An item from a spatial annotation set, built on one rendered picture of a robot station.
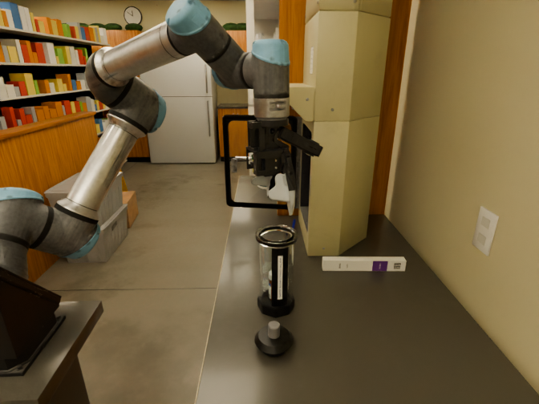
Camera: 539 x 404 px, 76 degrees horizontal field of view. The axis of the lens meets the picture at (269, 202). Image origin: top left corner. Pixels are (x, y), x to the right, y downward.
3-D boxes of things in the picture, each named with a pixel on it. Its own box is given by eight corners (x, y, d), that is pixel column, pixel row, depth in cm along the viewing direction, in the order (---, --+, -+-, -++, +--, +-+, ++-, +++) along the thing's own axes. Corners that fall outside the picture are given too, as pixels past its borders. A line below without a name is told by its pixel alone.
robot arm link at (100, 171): (17, 239, 92) (117, 68, 100) (71, 254, 104) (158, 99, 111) (29, 254, 85) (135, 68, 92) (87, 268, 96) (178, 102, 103)
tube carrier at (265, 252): (301, 309, 93) (304, 239, 85) (264, 319, 90) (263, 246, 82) (286, 287, 103) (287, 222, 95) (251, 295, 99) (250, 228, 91)
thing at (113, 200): (128, 203, 339) (123, 171, 327) (103, 230, 282) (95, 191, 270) (86, 204, 338) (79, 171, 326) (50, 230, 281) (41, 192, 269)
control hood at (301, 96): (301, 110, 135) (302, 82, 132) (314, 121, 105) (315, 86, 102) (272, 110, 135) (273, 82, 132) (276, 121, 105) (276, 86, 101)
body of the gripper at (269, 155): (246, 171, 80) (244, 118, 76) (281, 167, 83) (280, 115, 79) (257, 179, 73) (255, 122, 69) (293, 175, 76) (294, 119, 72)
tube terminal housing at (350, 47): (354, 218, 153) (373, 25, 125) (377, 255, 123) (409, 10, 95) (297, 219, 152) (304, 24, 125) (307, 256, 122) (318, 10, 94)
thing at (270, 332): (299, 355, 80) (300, 333, 77) (261, 366, 77) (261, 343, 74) (284, 329, 88) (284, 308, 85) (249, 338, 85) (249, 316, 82)
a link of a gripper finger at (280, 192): (270, 219, 74) (261, 178, 76) (295, 214, 76) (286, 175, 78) (274, 216, 71) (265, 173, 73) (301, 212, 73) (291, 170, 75)
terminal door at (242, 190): (294, 210, 149) (297, 115, 135) (226, 206, 153) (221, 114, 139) (294, 209, 150) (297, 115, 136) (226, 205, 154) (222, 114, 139)
